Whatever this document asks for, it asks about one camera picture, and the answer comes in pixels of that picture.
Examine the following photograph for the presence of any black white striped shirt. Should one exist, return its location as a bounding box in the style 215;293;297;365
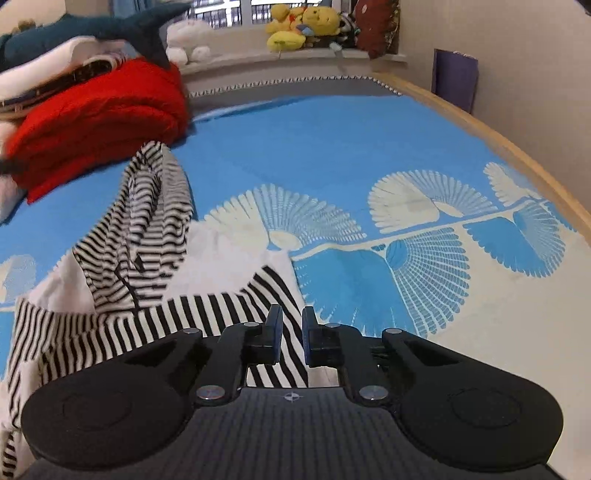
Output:
0;141;310;480

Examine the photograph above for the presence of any wooden bed frame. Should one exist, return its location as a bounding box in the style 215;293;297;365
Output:
369;71;591;232

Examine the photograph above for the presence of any yellow plush toy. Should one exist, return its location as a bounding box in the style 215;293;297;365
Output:
265;4;308;52
298;4;342;38

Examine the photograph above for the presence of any window with grille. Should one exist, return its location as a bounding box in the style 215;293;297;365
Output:
191;0;278;29

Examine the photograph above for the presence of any white folded cloth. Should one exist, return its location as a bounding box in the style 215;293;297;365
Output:
0;37;125;125

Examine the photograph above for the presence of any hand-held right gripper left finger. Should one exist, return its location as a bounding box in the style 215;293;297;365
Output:
124;304;284;408

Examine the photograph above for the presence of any grey stitched mattress pad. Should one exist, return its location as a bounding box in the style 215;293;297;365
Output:
182;74;404;116

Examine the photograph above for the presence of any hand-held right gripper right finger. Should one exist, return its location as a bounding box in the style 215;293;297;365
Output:
301;305;463;407

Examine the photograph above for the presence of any red knitted sweater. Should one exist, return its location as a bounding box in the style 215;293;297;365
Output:
2;59;192;206

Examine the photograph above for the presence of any blue white printed bed sheet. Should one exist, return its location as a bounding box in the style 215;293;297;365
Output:
0;95;580;462

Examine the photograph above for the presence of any dark teal cloth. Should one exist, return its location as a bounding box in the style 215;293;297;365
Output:
0;0;195;70

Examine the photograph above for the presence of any dark red plush cushion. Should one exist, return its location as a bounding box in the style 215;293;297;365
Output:
353;0;400;58

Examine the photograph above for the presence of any white plush toy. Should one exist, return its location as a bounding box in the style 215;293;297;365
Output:
165;19;214;65

